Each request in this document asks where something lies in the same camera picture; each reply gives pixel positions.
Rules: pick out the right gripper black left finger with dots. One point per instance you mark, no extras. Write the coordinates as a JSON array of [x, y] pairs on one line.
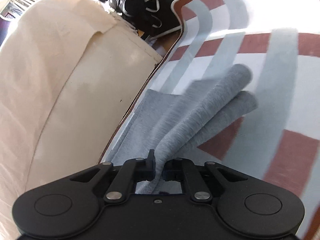
[[69, 206]]

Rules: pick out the checked red grey blanket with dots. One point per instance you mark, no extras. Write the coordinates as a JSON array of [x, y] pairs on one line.
[[278, 40]]

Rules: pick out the beige sofa cushion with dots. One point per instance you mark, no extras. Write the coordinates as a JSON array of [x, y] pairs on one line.
[[69, 72]]

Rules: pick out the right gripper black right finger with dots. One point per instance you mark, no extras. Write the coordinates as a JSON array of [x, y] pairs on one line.
[[222, 202]]

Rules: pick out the pile of dark clutter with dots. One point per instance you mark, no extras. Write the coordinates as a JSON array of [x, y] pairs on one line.
[[154, 18]]

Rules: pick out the grey sweatshirt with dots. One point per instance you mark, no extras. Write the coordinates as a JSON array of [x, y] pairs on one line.
[[173, 124]]

